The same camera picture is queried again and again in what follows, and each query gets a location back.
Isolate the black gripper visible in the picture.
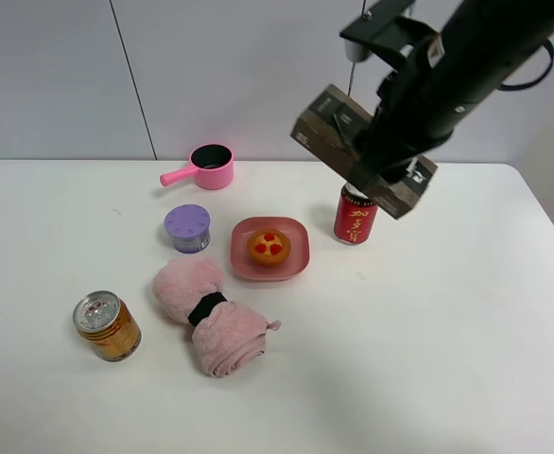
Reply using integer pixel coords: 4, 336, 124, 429
350, 70, 447, 197

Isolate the brown coffee capsule box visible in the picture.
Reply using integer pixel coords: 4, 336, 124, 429
290, 84, 438, 219

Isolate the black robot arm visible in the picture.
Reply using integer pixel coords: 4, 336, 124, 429
339, 0, 554, 194

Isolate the red drink can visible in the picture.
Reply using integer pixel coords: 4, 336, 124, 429
334, 183, 378, 245

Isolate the fruit tart pastry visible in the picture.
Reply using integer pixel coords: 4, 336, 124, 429
246, 229, 291, 267

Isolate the pink saucepan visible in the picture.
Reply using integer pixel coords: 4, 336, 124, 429
159, 144, 234, 190

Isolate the pink square plate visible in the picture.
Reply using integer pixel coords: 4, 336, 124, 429
231, 217, 310, 282

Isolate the purple lidded container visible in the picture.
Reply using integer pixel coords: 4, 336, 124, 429
164, 204, 211, 253

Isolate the pink rolled towel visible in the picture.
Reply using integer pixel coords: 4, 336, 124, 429
152, 255, 281, 378

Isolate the gold tin can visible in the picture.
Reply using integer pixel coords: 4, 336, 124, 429
72, 290, 142, 362

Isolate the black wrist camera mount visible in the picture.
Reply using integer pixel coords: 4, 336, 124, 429
339, 0, 437, 69

